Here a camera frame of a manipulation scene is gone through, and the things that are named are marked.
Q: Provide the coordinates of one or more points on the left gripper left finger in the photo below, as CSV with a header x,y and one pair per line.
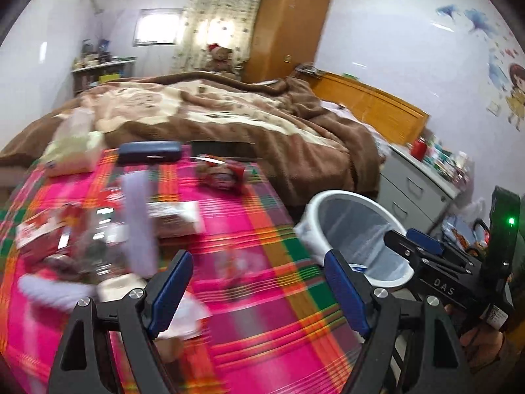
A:
x,y
84,361

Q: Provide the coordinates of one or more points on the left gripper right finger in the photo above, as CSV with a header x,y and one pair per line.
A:
x,y
409,346

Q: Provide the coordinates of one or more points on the white trash bin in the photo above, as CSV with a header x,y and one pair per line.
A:
x,y
355,226

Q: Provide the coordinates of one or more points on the right hand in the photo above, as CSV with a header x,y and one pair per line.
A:
x,y
482,345

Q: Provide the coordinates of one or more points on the short white foam net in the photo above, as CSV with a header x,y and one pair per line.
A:
x,y
54,294

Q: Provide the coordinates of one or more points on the clear plastic bottle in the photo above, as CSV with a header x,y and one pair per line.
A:
x,y
92,251

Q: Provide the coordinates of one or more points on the patterned paper cup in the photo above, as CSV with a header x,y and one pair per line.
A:
x,y
176,219

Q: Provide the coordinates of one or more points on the long white foam net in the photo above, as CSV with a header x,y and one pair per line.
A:
x,y
141,250

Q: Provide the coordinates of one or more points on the grey drawer nightstand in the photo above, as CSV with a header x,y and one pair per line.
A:
x,y
413,192

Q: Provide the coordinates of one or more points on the red white carton box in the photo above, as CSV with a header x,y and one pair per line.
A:
x,y
50,229

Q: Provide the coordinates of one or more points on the plaid pink tablecloth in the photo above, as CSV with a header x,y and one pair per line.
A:
x,y
274,325

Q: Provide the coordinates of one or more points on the red cup on nightstand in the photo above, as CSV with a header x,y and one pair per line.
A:
x,y
419,149

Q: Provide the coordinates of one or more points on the red cartoon can far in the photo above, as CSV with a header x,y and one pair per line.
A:
x,y
220,173

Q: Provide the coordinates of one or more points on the dark blue glasses case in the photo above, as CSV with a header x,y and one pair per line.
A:
x,y
149,152

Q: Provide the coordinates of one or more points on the wooden headboard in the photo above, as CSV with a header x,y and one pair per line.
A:
x,y
395,119

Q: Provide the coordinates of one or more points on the green tissue pack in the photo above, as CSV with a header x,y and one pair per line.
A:
x,y
75,147

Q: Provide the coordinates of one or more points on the brown beige bed blanket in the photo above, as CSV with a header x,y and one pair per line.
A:
x,y
301,147

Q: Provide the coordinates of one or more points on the teddy bear santa hat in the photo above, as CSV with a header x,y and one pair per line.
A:
x,y
220,61

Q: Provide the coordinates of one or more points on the floral curtain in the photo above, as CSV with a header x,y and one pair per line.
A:
x,y
227,23

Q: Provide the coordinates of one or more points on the orange wooden wardrobe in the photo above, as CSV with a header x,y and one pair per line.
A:
x,y
286,34

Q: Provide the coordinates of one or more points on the cluttered wall shelf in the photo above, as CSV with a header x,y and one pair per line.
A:
x,y
96,65

